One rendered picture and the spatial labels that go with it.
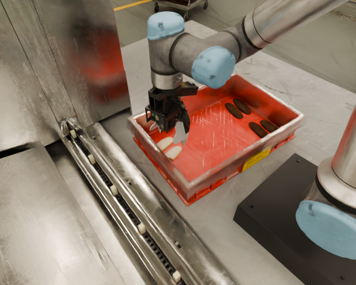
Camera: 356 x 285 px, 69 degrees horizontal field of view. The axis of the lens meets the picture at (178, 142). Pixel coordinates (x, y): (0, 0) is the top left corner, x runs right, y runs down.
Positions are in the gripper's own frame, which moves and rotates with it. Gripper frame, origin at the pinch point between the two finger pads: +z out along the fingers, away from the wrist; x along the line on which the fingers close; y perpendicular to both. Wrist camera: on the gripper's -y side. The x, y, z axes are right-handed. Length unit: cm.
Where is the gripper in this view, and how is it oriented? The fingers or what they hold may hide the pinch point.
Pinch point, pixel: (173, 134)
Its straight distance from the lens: 78.6
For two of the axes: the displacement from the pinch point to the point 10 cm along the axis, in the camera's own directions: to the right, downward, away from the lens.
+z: 0.0, 6.7, 7.4
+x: 8.0, 4.5, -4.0
